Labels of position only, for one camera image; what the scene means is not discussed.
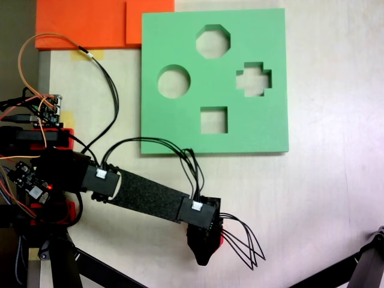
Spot braided grey cable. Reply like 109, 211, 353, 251
14, 236, 25, 286

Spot square yellow tape piece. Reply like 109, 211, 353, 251
61, 110, 76, 130

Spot green shape sorting board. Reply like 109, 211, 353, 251
140, 8, 290, 156

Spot thin black gripper wires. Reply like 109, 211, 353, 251
220, 212, 267, 271

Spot red black base clamp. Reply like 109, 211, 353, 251
29, 200, 76, 226
29, 127, 74, 150

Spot wide yellow tape piece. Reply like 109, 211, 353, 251
70, 49, 106, 61

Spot large orange foam block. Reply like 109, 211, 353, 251
35, 0, 142, 50

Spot thin orange wire loop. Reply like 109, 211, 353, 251
17, 32, 82, 104

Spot thin black elbow wires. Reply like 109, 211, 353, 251
101, 137, 205, 205

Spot long black cable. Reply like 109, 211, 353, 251
77, 44, 120, 157

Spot circuit board with wires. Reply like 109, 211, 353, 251
31, 94, 64, 128

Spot black USB plug cable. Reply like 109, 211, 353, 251
0, 113, 38, 122

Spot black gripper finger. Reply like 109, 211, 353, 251
187, 236, 221, 266

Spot black tripod leg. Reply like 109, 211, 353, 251
38, 228, 83, 288
349, 225, 384, 288
74, 247, 148, 288
289, 251, 361, 288

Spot black driver circuit board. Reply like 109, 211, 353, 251
7, 161, 52, 206

